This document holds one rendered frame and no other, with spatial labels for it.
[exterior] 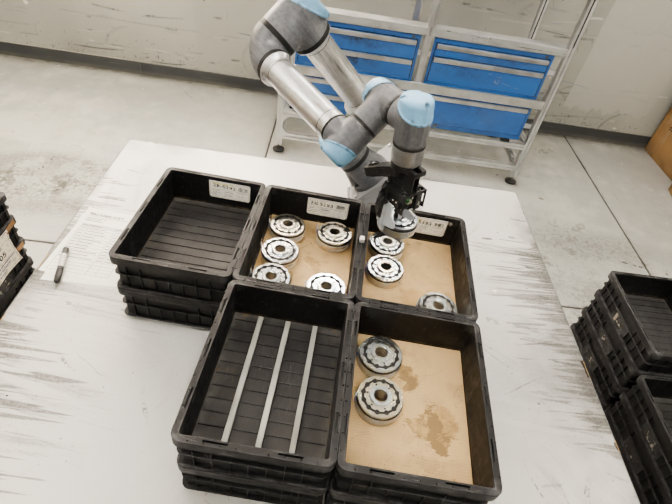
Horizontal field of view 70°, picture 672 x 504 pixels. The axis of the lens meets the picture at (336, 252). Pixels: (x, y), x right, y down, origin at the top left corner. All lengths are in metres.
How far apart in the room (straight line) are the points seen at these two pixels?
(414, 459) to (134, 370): 0.70
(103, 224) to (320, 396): 0.95
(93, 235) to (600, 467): 1.55
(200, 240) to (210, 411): 0.53
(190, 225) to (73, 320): 0.40
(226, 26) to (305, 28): 2.73
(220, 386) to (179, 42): 3.41
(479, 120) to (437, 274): 2.05
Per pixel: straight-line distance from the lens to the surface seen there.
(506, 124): 3.40
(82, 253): 1.62
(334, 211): 1.45
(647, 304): 2.29
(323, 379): 1.12
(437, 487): 0.95
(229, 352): 1.15
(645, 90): 4.68
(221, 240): 1.40
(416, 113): 1.01
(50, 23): 4.57
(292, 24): 1.33
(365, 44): 3.06
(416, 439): 1.09
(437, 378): 1.18
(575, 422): 1.45
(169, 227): 1.46
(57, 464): 1.23
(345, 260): 1.37
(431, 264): 1.43
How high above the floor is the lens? 1.77
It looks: 43 degrees down
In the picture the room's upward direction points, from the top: 10 degrees clockwise
